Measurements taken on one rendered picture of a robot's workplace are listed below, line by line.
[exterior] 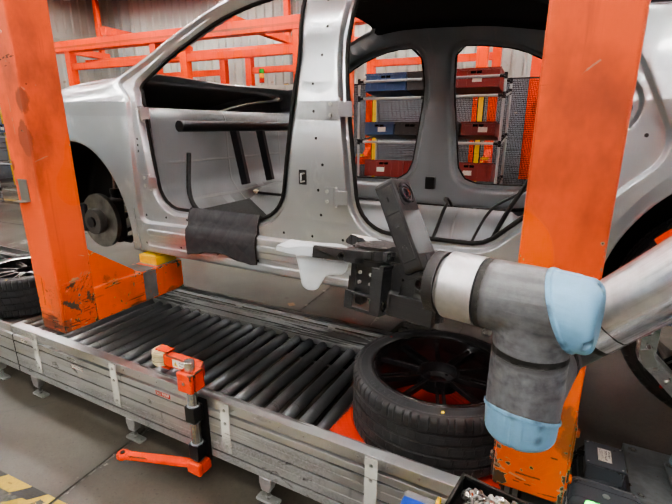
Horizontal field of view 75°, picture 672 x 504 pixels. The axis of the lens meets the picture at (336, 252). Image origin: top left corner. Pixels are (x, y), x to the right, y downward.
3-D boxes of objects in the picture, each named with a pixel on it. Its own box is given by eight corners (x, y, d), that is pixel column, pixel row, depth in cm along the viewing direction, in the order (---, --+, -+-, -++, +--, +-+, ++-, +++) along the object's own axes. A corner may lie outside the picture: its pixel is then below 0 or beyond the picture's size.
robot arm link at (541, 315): (584, 380, 39) (600, 290, 36) (465, 344, 45) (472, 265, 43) (599, 347, 45) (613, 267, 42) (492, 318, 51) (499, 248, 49)
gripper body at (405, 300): (337, 305, 55) (424, 332, 48) (343, 238, 53) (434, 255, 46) (371, 296, 61) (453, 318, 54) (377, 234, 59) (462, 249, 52)
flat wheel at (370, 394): (507, 381, 200) (512, 334, 193) (546, 497, 137) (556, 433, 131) (363, 367, 211) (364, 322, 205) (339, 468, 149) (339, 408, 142)
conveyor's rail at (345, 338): (530, 406, 198) (537, 363, 192) (529, 413, 193) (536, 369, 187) (150, 306, 308) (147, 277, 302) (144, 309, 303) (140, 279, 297)
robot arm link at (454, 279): (474, 260, 43) (500, 253, 50) (432, 252, 46) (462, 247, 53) (464, 332, 45) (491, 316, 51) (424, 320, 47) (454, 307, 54)
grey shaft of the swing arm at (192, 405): (213, 469, 177) (203, 359, 164) (204, 479, 173) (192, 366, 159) (197, 462, 181) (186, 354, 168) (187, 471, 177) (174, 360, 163)
